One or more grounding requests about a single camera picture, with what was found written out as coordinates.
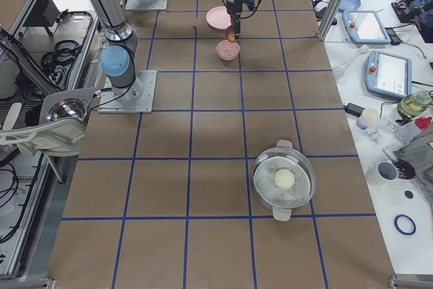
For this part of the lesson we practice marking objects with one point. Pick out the white steamed bun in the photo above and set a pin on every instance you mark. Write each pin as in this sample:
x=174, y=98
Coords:
x=284, y=179

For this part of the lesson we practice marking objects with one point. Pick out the pink bowl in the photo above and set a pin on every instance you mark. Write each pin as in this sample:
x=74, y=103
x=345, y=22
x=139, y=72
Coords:
x=227, y=50

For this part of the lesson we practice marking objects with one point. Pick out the white mug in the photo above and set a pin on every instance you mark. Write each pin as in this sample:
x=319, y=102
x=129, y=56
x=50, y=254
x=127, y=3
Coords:
x=382, y=172

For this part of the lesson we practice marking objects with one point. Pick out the lavender white cup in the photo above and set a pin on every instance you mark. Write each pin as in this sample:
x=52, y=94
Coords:
x=367, y=118

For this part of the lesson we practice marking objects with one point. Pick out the red apple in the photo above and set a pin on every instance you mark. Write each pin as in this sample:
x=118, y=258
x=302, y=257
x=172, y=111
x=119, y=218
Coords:
x=230, y=35

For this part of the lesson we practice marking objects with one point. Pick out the light bulb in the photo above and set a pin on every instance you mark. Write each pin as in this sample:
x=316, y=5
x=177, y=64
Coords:
x=339, y=70

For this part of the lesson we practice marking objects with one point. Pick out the pink plate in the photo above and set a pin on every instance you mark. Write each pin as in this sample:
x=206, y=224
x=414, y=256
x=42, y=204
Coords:
x=218, y=18

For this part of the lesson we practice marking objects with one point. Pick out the upper teach pendant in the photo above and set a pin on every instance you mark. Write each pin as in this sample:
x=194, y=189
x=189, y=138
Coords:
x=365, y=27

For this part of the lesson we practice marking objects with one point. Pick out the shiny steel bowl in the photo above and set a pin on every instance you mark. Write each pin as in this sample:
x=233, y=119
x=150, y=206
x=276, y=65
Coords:
x=71, y=107

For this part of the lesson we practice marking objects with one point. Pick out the steel steamer pot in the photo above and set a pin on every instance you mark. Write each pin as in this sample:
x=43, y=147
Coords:
x=282, y=202

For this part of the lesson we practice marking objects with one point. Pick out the teach pendant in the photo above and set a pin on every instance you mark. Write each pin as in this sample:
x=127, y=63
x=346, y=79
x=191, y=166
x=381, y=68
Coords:
x=388, y=75
x=365, y=27

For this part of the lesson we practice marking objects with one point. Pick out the blue plate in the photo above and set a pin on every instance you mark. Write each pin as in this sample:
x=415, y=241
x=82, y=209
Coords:
x=349, y=5

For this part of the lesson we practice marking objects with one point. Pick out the grey cloth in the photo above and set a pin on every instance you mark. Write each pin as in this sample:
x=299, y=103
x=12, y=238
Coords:
x=418, y=153

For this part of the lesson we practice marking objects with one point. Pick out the black power adapter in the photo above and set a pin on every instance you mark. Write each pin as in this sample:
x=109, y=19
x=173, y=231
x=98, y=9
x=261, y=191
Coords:
x=353, y=109

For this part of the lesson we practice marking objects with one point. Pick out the lower teach pendant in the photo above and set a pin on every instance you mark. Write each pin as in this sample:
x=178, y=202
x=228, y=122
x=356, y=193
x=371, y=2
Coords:
x=388, y=75

